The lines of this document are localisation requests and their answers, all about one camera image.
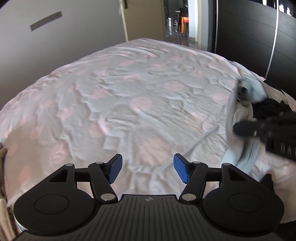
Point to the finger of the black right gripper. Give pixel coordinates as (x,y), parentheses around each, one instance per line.
(249,128)

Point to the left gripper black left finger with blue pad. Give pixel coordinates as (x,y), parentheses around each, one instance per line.
(99,175)

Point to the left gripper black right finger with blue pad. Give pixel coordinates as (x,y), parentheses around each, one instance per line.
(196,175)

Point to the light grey-blue garment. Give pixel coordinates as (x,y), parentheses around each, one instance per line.
(242,152)

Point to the black cloth at bed edge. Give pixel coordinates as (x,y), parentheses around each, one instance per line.
(267,182)

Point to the dark wardrobe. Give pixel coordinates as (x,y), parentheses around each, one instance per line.
(260,35)

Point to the pink dotted bed cover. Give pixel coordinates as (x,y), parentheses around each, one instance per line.
(144,99)

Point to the cream knitted blanket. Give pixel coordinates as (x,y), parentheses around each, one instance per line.
(7,230)

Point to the orange stool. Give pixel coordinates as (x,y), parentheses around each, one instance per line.
(184,25)

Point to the beige room door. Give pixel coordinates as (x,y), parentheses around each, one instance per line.
(143,19)

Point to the grey wall plate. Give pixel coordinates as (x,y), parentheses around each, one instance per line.
(45,20)

